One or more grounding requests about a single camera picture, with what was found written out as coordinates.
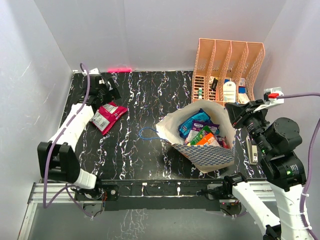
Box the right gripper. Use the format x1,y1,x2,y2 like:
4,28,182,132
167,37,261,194
224,98,272,155

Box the pink snack bag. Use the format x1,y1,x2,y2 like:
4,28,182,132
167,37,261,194
90,101,128,136

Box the orange candy pack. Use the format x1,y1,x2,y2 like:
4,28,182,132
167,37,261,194
196,133,221,147

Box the blue checkered paper bag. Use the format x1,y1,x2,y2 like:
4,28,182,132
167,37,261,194
154,99,236,173

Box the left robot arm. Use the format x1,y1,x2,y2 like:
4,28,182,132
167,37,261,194
37,73,122,200

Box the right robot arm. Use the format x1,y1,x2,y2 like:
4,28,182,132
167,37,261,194
222,100,316,240

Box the blue snack bag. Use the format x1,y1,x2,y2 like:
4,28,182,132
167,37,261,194
178,108,212,140

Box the white red paper box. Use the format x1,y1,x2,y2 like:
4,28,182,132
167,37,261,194
238,92,250,104

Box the blue stamp pad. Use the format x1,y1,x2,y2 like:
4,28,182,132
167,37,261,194
238,86,246,94

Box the white tube with label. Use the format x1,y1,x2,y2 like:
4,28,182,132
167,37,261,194
223,80,237,103

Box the green candy pack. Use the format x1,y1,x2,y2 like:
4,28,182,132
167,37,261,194
187,126,214,146

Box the red snack packet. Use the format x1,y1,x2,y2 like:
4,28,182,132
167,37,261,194
217,135,229,149

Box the red white staples box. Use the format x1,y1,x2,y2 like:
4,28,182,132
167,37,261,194
239,77,246,87

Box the black yellow highlighter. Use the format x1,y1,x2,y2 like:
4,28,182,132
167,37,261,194
210,78,218,92

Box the beige stapler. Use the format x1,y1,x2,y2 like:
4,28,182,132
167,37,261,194
246,136,258,165

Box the purple candy pack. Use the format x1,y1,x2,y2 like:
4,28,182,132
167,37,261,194
184,120,220,145

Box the glue stick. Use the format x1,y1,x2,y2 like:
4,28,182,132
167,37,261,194
198,87,203,99

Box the orange desk organizer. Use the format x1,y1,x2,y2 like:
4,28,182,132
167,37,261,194
191,38,266,105

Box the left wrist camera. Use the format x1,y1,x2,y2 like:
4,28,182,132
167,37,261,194
86,68,101,76

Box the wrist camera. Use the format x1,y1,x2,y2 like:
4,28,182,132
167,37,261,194
86,68,101,76
253,87,284,113

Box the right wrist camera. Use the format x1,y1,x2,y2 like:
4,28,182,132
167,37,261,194
253,87,284,113

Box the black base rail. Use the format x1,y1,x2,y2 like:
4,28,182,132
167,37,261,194
74,177,276,213

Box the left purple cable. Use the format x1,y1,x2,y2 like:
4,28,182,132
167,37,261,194
41,62,92,210

